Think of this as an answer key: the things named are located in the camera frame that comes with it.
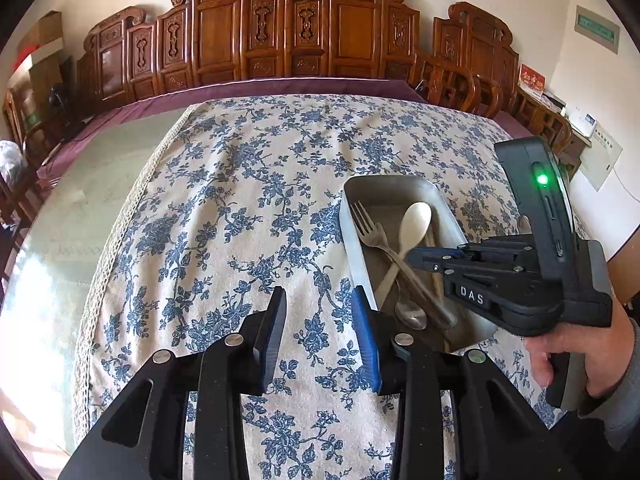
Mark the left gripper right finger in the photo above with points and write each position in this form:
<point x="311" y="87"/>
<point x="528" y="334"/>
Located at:
<point x="373" y="329"/>

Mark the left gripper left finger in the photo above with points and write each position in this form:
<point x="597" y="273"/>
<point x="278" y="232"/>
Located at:
<point x="269" y="337"/>

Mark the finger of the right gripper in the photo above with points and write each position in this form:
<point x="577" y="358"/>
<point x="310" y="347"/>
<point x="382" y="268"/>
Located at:
<point x="435" y="265"/>
<point x="499" y="249"/>

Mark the small metal spoon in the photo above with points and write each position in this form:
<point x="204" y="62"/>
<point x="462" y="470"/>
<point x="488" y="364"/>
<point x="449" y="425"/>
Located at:
<point x="406" y="310"/>

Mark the white plastic spoon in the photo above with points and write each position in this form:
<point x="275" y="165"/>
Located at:
<point x="413" y="227"/>

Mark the metal rectangular tray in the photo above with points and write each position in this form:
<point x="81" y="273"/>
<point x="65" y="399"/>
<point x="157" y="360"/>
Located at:
<point x="382" y="219"/>

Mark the metal fork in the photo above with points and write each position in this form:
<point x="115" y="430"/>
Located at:
<point x="373" y="235"/>

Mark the person's right hand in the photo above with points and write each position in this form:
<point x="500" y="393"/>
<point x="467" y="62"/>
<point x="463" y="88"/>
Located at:
<point x="607" y="351"/>

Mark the wooden side table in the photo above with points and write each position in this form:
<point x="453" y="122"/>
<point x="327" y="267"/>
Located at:
<point x="571" y="144"/>

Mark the blue floral tablecloth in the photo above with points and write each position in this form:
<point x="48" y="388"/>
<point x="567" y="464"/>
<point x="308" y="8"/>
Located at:
<point x="242" y="196"/>

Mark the carved wooden armchair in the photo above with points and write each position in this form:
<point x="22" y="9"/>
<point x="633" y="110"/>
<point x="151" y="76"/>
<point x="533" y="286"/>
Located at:
<point x="474" y="68"/>

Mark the long carved wooden sofa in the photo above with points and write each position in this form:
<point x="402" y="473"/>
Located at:
<point x="129" y="58"/>

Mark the dark wooden dining chair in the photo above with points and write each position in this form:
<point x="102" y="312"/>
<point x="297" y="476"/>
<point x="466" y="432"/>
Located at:
<point x="20" y="204"/>

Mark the white plastic bag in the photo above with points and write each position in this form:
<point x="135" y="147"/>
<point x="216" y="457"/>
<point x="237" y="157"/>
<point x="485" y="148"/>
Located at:
<point x="13" y="166"/>

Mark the black desk lamp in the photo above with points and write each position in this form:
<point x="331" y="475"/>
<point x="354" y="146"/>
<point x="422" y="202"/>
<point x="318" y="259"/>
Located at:
<point x="60" y="100"/>

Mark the stacked cardboard boxes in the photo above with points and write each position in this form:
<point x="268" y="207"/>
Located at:
<point x="38" y="71"/>

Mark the white wall cabinet door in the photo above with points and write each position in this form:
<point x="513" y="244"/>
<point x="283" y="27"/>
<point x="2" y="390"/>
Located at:
<point x="599" y="159"/>

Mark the wall electrical panel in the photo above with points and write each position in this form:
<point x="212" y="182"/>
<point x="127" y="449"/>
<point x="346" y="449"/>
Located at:
<point x="597" y="28"/>

